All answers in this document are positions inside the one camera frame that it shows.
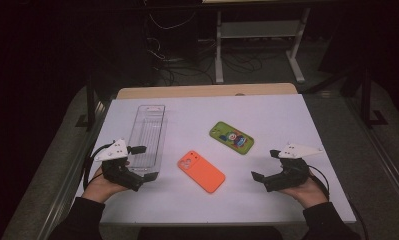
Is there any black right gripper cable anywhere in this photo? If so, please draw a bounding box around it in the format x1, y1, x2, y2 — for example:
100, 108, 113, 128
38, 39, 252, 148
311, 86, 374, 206
308, 164, 369, 240

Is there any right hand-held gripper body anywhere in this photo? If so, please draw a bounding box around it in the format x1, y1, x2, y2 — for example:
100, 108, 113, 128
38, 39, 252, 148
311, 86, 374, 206
263, 143, 324, 193

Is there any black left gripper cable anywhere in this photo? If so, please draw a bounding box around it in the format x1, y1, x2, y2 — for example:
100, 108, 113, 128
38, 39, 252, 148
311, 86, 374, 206
82, 143, 116, 191

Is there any clear plastic bin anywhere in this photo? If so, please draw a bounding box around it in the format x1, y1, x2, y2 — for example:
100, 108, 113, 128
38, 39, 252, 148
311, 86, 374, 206
126, 104, 169, 177

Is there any white metal desk frame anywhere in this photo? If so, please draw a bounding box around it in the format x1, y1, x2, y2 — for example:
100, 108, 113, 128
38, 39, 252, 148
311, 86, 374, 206
201, 0, 312, 84

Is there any orange phone case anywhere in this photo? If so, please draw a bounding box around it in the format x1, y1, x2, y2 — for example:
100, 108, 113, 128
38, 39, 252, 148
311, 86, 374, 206
177, 150, 226, 194

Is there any green printed phone case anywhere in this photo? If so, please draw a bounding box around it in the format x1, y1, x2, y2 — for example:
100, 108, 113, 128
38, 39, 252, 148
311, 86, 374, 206
209, 121, 255, 156

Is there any tangle of floor cables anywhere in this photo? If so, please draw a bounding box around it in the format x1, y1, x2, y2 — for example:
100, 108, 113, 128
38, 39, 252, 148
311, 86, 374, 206
143, 9, 268, 86

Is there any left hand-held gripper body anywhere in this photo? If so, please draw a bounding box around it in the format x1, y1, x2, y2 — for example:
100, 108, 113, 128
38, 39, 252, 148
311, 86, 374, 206
94, 138, 145, 193

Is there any black metal stand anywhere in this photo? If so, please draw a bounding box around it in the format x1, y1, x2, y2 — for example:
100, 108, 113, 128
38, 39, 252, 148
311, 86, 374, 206
75, 75, 99, 132
359, 65, 389, 128

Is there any person's right hand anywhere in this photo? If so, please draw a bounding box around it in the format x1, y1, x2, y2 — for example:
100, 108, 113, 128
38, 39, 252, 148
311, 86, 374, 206
280, 171, 329, 209

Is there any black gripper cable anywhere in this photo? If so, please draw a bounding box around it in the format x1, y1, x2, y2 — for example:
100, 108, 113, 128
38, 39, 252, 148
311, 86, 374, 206
308, 164, 369, 240
82, 143, 116, 191

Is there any person's left hand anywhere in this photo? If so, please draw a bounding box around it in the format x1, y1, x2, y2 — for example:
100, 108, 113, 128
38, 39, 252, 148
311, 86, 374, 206
81, 168, 130, 204

